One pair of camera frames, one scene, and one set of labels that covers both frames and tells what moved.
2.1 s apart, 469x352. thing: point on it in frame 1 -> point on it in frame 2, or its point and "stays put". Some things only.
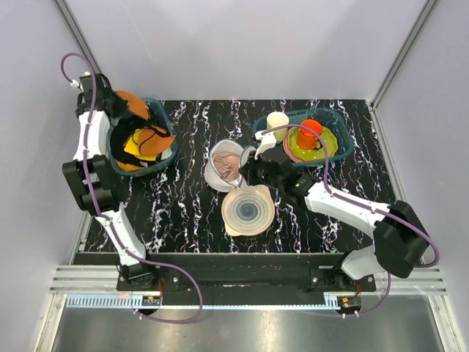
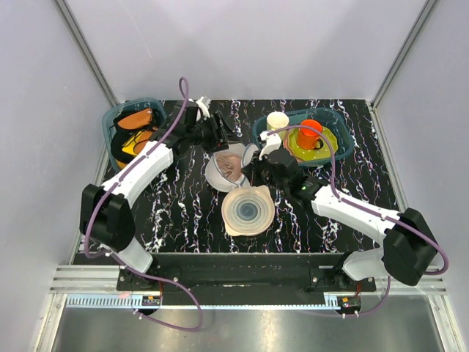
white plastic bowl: (211, 175) stays put
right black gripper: (248, 171) stays put
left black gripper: (122, 105) -> (220, 137)
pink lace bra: (227, 164) stays put
